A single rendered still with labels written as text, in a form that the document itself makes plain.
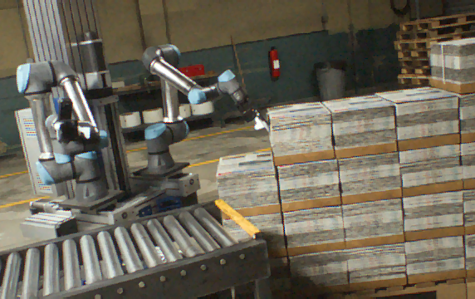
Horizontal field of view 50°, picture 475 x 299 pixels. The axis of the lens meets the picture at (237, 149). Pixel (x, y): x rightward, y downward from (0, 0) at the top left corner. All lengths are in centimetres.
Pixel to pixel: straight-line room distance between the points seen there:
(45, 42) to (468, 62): 200
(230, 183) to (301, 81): 752
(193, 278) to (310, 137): 105
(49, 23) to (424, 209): 201
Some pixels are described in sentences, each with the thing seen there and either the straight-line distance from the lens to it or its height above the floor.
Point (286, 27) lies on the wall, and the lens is 975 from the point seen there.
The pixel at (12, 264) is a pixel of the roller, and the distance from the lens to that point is 196.
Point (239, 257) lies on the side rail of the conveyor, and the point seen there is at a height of 77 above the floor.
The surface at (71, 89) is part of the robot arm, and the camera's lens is 230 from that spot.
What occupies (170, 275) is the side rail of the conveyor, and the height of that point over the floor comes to 78.
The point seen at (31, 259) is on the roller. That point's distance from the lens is 195.
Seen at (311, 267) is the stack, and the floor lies 30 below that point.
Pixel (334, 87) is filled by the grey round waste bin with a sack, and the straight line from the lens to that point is 947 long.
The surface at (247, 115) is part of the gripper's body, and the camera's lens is 252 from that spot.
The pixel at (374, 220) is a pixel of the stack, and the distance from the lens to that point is 257.
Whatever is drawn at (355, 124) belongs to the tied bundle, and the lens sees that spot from 243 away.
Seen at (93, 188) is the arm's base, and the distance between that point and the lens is 242.
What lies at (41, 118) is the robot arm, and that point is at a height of 123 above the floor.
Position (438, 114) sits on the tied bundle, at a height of 99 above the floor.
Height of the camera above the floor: 146
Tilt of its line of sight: 13 degrees down
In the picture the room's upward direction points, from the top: 8 degrees counter-clockwise
